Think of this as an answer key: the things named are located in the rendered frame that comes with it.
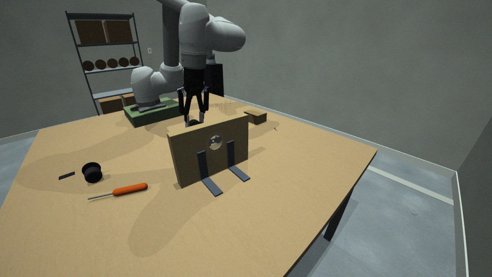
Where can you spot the orange-handled screwdriver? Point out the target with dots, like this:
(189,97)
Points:
(125,190)

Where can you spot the tan rectangular box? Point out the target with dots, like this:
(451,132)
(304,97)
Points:
(256,116)

